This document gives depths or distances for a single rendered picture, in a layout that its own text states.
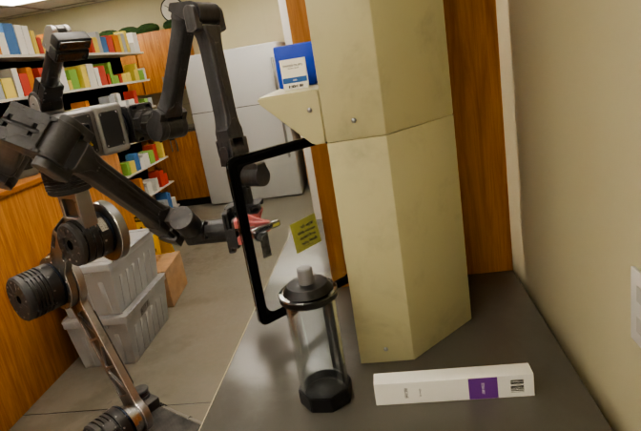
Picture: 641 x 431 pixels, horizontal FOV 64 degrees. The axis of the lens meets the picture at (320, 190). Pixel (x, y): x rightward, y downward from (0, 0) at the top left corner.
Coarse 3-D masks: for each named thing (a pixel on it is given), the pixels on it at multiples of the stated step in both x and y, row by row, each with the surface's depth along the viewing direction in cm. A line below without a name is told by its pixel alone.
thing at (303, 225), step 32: (288, 160) 117; (320, 160) 122; (256, 192) 112; (288, 192) 118; (320, 192) 123; (256, 224) 113; (288, 224) 119; (320, 224) 124; (256, 256) 114; (288, 256) 120; (320, 256) 126
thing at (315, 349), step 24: (336, 288) 91; (288, 312) 90; (312, 312) 88; (336, 312) 92; (312, 336) 89; (336, 336) 92; (312, 360) 91; (336, 360) 92; (312, 384) 92; (336, 384) 93
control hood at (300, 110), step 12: (264, 96) 95; (276, 96) 93; (288, 96) 92; (300, 96) 92; (312, 96) 92; (264, 108) 94; (276, 108) 93; (288, 108) 93; (300, 108) 93; (312, 108) 93; (288, 120) 94; (300, 120) 93; (312, 120) 93; (300, 132) 94; (312, 132) 94; (324, 132) 94
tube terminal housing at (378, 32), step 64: (320, 0) 87; (384, 0) 89; (320, 64) 90; (384, 64) 90; (384, 128) 92; (448, 128) 103; (384, 192) 95; (448, 192) 106; (384, 256) 99; (448, 256) 108; (384, 320) 103; (448, 320) 110
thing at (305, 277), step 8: (304, 272) 90; (312, 272) 91; (296, 280) 93; (304, 280) 90; (312, 280) 91; (320, 280) 91; (328, 280) 92; (288, 288) 90; (296, 288) 90; (304, 288) 89; (312, 288) 89; (320, 288) 89; (328, 288) 90; (288, 296) 89; (296, 296) 88; (304, 296) 88; (312, 296) 88; (320, 296) 88
